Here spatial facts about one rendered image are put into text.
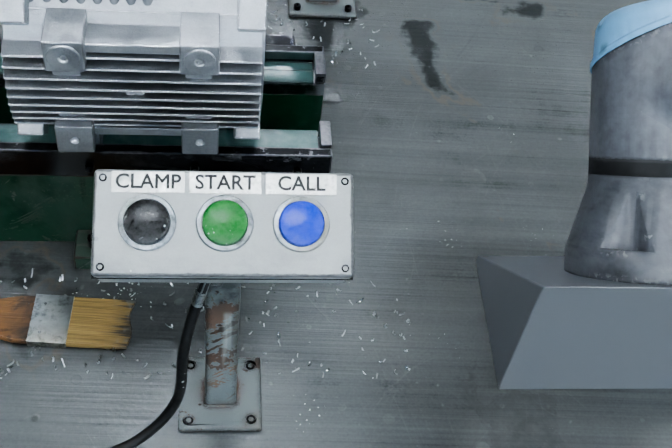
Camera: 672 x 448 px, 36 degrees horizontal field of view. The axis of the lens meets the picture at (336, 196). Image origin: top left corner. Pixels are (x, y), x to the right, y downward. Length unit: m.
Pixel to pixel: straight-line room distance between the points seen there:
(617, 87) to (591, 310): 0.18
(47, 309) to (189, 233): 0.30
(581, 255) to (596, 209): 0.04
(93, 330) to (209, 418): 0.13
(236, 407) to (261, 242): 0.25
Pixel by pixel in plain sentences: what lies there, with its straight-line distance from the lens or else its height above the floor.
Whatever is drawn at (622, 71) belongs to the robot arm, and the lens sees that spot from 0.88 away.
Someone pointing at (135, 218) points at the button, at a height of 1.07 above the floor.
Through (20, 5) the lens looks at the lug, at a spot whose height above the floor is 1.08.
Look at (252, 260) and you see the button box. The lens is 0.68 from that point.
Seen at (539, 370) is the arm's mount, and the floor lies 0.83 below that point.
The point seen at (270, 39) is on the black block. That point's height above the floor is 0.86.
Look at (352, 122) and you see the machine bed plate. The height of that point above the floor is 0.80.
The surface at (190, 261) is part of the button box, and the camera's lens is 0.68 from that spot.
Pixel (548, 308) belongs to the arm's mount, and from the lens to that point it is 0.84.
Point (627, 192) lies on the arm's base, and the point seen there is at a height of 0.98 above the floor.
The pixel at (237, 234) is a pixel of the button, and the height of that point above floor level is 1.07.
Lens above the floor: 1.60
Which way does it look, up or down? 50 degrees down
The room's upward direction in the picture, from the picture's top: 9 degrees clockwise
